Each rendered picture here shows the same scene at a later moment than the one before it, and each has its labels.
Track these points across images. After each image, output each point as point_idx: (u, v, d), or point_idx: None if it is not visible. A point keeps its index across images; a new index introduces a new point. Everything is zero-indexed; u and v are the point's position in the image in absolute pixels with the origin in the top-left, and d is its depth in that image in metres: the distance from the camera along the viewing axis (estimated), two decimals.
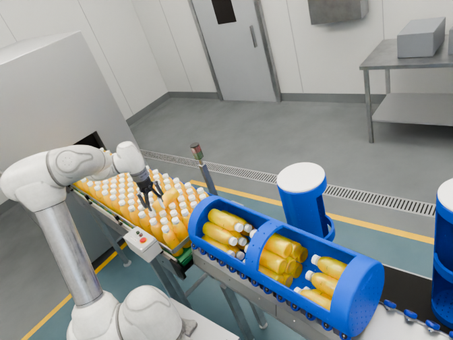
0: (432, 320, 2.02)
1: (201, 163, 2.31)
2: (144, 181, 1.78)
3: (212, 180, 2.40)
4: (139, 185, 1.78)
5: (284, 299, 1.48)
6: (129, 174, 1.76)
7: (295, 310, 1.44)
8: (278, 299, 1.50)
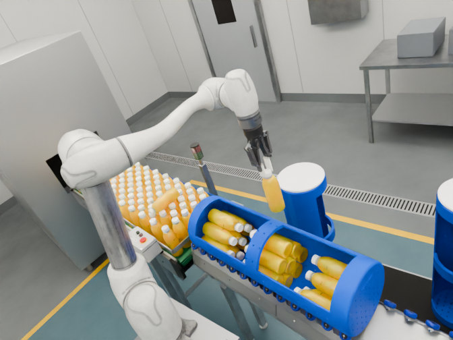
0: (432, 320, 2.02)
1: (201, 163, 2.31)
2: (257, 128, 1.29)
3: (212, 180, 2.40)
4: (249, 133, 1.30)
5: (284, 299, 1.48)
6: (238, 117, 1.27)
7: (295, 310, 1.44)
8: (278, 299, 1.50)
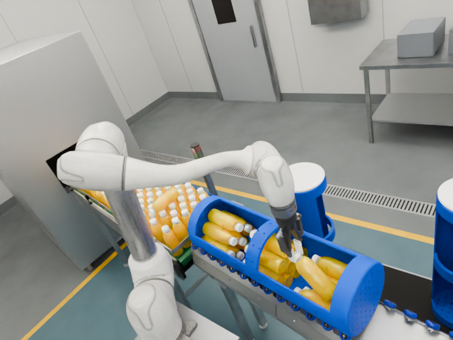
0: (432, 320, 2.02)
1: None
2: (292, 217, 1.15)
3: (212, 180, 2.40)
4: (282, 222, 1.16)
5: (284, 299, 1.48)
6: (272, 206, 1.13)
7: (295, 310, 1.44)
8: (278, 299, 1.50)
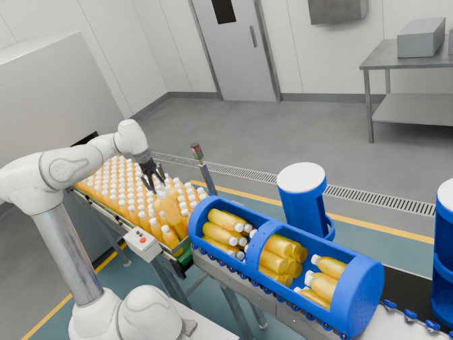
0: (432, 320, 2.02)
1: (201, 163, 2.31)
2: (147, 162, 1.69)
3: (212, 180, 2.40)
4: (141, 166, 1.69)
5: (284, 299, 1.48)
6: (131, 154, 1.67)
7: (295, 310, 1.44)
8: (278, 299, 1.50)
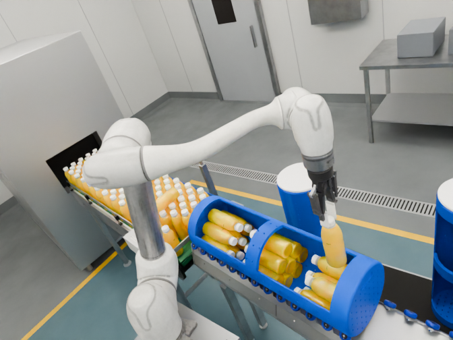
0: (432, 320, 2.02)
1: (201, 163, 2.31)
2: (329, 171, 0.99)
3: (212, 180, 2.40)
4: (317, 177, 1.00)
5: (284, 299, 1.48)
6: (306, 157, 0.97)
7: (295, 310, 1.44)
8: (278, 299, 1.50)
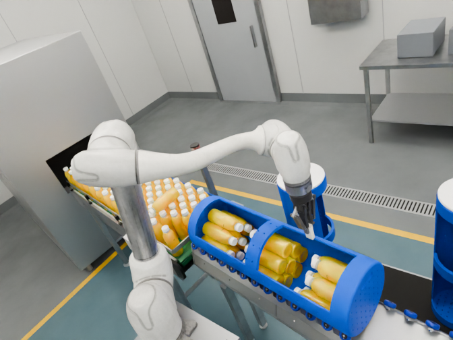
0: (432, 320, 2.02)
1: None
2: (307, 195, 1.13)
3: (212, 180, 2.40)
4: (297, 200, 1.14)
5: (284, 299, 1.48)
6: (286, 183, 1.11)
7: (295, 310, 1.44)
8: (278, 299, 1.50)
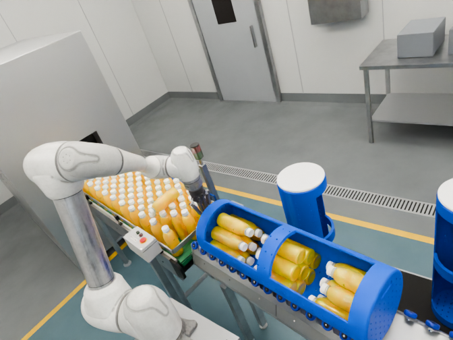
0: (432, 320, 2.02)
1: (201, 163, 2.31)
2: None
3: (212, 180, 2.40)
4: None
5: (276, 295, 1.51)
6: None
7: (292, 301, 1.45)
8: None
